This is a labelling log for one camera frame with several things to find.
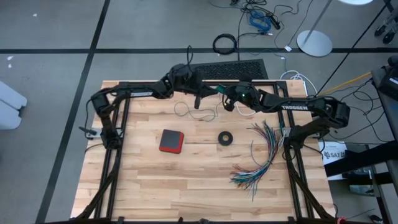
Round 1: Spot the bundle of coloured wires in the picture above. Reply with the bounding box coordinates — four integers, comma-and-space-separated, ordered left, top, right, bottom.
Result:
229, 120, 289, 203

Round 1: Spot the white printed sign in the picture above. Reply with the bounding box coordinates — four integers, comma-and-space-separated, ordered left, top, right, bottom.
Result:
318, 141, 348, 181

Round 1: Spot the dark side desk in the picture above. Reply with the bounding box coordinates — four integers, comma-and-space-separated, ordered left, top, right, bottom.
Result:
371, 55, 398, 142

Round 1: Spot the thin green wire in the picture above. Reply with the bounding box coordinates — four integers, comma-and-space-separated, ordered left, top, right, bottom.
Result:
173, 83, 225, 123

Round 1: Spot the loose blue wire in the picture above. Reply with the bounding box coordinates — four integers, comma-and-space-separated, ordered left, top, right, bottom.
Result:
250, 139, 264, 168

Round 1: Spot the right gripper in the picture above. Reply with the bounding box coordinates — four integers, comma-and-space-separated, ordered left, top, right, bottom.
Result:
222, 75, 254, 112

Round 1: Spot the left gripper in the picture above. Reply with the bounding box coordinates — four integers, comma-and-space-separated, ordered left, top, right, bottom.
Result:
185, 68, 219, 110

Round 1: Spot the black floor vent grille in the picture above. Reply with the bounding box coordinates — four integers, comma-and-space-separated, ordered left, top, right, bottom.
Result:
184, 58, 269, 80

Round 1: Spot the black camera cable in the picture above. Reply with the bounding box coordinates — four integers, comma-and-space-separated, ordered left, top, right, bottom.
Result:
185, 45, 195, 74

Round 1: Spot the floor stand with round base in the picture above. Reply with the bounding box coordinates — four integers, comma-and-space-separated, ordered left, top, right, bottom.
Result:
296, 0, 333, 58

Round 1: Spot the black tape roll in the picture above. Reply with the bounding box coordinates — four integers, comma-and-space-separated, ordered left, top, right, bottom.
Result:
217, 131, 234, 147

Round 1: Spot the yellow cable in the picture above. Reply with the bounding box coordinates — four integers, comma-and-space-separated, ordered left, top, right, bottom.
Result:
316, 72, 373, 96

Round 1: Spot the white round stand base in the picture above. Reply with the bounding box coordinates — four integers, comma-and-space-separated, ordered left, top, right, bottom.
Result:
338, 0, 374, 6

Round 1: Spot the black coiled cable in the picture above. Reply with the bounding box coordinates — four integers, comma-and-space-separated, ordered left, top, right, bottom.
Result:
212, 33, 239, 56

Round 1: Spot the white rounded object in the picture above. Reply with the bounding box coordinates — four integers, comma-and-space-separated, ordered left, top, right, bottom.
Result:
0, 80, 28, 131

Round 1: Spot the wheeled chair base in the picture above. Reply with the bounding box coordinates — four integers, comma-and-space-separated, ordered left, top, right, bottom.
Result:
374, 12, 398, 45

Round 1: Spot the white looped cable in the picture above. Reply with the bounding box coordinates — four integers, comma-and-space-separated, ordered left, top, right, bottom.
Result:
279, 70, 318, 96

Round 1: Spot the red and black box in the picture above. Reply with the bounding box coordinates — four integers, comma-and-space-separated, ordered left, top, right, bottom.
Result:
159, 129, 185, 154

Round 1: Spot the thin black slanted pole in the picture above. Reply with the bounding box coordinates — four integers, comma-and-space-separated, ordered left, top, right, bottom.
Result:
317, 1, 389, 91

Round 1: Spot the black floor cable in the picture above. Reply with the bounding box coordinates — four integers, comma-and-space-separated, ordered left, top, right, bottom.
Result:
236, 0, 308, 62

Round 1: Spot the blue coiled cable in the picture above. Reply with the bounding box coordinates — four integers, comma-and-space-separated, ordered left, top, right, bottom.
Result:
248, 11, 273, 33

